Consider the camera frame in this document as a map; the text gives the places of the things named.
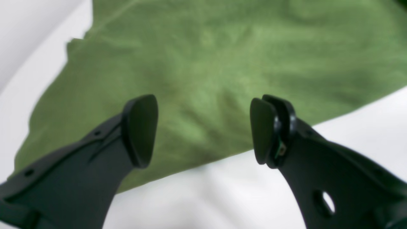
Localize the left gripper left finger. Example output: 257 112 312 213
0 94 158 229

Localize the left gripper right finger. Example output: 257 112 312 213
250 94 407 229

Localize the olive green T-shirt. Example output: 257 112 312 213
13 0 407 192

